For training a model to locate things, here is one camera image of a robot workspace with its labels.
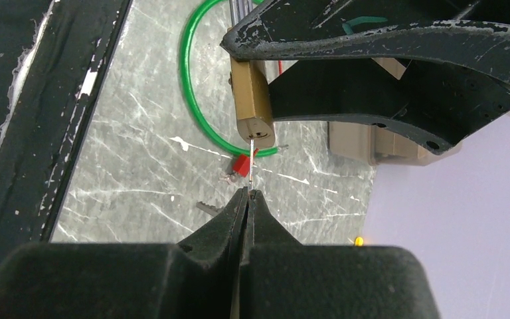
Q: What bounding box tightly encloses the brass padlock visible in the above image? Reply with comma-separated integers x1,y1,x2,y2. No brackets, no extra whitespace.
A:
230,57,276,149

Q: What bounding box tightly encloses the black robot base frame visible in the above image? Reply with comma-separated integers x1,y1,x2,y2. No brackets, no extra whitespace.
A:
0,1,131,266

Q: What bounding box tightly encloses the red cable padlock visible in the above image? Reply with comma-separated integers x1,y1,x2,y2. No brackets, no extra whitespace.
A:
231,59,285,179

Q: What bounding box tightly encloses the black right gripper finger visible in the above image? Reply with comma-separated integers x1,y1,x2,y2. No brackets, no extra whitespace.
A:
269,59,510,155
221,1,510,84

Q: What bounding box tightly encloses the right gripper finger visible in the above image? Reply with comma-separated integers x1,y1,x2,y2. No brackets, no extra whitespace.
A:
0,188,248,318
239,189,440,318

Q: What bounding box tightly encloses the green cable lock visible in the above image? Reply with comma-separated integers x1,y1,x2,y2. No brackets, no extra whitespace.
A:
179,0,290,160

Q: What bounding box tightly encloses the yellow handled screwdriver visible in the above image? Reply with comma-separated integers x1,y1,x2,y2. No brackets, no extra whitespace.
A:
354,237,364,247

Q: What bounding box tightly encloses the brown translucent toolbox pink handle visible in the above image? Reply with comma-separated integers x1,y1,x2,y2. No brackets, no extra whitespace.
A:
327,57,464,167

